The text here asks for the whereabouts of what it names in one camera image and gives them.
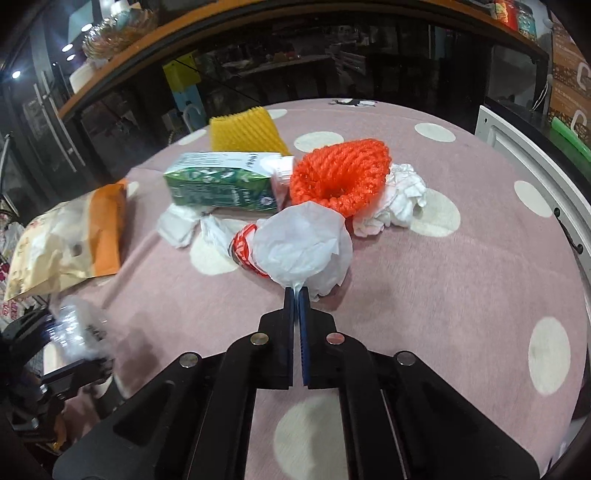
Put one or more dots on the green tube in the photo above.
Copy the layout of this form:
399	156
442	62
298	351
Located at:
570	136

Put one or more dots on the wooden counter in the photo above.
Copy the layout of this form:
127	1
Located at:
231	14

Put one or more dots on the large white tissue paper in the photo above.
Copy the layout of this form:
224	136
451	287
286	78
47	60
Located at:
300	244

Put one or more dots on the yellow card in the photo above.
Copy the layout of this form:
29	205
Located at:
182	71

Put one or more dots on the white plastic film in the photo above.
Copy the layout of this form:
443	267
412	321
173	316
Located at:
214	233

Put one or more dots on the red and white plastic wrapper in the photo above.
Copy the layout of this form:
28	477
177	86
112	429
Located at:
242	247

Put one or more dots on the beige and orange snack bag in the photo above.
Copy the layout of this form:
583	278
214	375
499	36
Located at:
60	249

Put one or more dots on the yellow sponge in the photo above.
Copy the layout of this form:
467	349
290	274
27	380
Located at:
244	131

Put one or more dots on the orange foam fruit net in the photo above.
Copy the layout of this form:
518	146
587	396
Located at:
341	170

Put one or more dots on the pink polka dot tablecloth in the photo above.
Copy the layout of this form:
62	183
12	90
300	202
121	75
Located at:
438	300

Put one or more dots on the golden glass bowl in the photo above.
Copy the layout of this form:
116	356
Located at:
120	32

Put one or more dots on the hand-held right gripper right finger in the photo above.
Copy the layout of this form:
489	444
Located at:
303	332

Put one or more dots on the brown coffee box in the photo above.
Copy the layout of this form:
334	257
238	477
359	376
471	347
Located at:
570	64
577	113

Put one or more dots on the green drink carton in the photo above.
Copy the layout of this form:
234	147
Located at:
212	184

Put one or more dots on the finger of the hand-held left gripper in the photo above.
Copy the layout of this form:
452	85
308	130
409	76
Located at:
78	374
23	334

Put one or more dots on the clear plastic bottle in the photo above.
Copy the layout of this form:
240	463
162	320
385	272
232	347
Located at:
78	327

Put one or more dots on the white paper roll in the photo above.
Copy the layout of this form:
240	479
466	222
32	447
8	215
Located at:
83	76

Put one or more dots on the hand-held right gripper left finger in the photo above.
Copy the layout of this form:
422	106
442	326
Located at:
277	360

